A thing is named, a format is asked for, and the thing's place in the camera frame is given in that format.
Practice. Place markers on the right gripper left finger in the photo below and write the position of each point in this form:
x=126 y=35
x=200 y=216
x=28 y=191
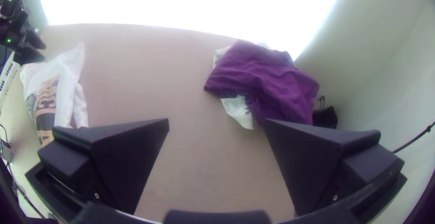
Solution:
x=119 y=156

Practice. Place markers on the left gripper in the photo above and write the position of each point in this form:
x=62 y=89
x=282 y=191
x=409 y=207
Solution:
x=29 y=52

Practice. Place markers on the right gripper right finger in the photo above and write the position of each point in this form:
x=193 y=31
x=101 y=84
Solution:
x=312 y=162

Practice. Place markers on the white printed t-shirt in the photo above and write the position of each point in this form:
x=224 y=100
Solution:
x=64 y=81

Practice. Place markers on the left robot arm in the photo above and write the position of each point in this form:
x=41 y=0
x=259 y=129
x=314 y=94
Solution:
x=10 y=16

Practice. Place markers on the dark t-shirt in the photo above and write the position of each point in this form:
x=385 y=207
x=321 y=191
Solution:
x=268 y=81

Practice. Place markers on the white laundry basket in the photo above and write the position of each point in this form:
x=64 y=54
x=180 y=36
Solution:
x=6 y=77

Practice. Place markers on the white garment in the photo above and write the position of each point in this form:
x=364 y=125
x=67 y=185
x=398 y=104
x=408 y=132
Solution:
x=239 y=111

